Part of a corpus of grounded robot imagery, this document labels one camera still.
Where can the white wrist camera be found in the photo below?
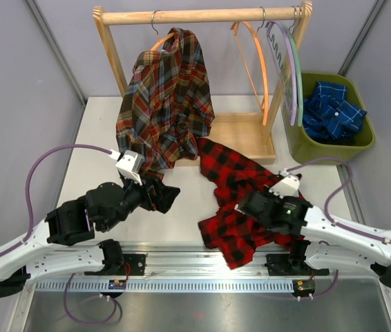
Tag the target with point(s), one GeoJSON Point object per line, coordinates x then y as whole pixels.
{"type": "Point", "coordinates": [288, 185]}
{"type": "Point", "coordinates": [128, 165]}

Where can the aluminium mounting rail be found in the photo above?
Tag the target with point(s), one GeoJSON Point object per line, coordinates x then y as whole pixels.
{"type": "Point", "coordinates": [206, 272]}

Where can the blue checked shirt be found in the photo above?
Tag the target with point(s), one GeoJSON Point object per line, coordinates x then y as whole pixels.
{"type": "Point", "coordinates": [328, 117]}

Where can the mint green plastic hanger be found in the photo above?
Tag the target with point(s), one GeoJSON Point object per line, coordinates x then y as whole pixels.
{"type": "Point", "coordinates": [297, 82]}

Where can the brown multicolour plaid shirt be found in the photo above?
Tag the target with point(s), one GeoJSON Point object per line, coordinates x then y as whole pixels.
{"type": "Point", "coordinates": [167, 106]}

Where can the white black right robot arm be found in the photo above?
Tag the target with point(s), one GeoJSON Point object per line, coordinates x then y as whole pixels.
{"type": "Point", "coordinates": [323, 242]}

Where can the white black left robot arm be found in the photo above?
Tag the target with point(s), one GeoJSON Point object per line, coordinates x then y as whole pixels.
{"type": "Point", "coordinates": [55, 246]}

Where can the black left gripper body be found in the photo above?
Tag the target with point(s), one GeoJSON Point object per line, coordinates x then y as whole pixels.
{"type": "Point", "coordinates": [138, 195]}

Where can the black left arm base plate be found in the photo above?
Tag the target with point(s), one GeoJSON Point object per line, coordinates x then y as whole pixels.
{"type": "Point", "coordinates": [133, 263]}

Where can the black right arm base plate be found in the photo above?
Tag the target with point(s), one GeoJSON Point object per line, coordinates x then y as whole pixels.
{"type": "Point", "coordinates": [295, 264]}

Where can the wooden clothes rack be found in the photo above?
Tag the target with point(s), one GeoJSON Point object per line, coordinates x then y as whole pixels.
{"type": "Point", "coordinates": [244, 131]}

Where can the lilac plastic hanger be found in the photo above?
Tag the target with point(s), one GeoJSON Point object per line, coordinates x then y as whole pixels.
{"type": "Point", "coordinates": [285, 77]}

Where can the green plastic bin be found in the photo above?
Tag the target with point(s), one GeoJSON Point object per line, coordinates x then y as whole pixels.
{"type": "Point", "coordinates": [302, 148]}

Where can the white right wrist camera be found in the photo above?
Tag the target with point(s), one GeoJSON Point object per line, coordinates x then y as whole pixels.
{"type": "Point", "coordinates": [288, 185]}

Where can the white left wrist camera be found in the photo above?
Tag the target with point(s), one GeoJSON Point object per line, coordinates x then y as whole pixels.
{"type": "Point", "coordinates": [128, 165]}

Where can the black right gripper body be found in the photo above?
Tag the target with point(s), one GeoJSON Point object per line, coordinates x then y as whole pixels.
{"type": "Point", "coordinates": [267, 194]}

